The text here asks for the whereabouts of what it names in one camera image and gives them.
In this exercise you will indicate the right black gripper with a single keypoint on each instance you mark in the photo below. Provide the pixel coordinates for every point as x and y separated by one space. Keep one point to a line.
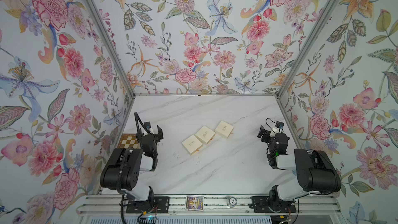
267 135

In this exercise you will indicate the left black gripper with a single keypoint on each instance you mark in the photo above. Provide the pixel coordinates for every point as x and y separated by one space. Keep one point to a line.
159 136

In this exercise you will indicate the cream drawer jewelry box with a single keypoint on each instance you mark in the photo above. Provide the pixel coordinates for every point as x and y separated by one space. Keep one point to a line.
192 144

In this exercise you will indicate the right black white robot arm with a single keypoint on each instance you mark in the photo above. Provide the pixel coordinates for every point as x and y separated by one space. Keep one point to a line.
315 174

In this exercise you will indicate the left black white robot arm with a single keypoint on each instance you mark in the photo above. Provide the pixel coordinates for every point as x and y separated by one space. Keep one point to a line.
121 173

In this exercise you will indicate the far cream jewelry box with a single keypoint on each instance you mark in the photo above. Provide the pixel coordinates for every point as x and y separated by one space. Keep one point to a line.
224 129

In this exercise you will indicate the middle cream jewelry box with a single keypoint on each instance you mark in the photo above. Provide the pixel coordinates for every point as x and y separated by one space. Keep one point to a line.
205 135

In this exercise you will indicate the wooden chessboard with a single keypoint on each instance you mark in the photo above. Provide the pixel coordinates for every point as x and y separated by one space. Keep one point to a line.
128 141

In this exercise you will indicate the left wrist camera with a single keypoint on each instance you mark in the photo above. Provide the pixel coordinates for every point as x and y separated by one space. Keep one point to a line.
148 127

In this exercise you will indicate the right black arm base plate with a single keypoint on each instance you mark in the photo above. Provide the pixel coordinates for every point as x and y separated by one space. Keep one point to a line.
261 204

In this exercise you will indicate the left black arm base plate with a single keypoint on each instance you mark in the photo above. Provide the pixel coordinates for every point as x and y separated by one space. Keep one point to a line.
156 204

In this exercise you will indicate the round silver knob on rail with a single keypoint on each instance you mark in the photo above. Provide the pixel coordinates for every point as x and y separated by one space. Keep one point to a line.
232 202

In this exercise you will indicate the colourful card on rail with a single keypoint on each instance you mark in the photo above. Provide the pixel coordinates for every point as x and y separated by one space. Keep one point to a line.
194 203

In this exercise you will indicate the aluminium front rail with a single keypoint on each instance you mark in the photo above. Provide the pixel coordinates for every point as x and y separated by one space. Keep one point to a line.
108 205

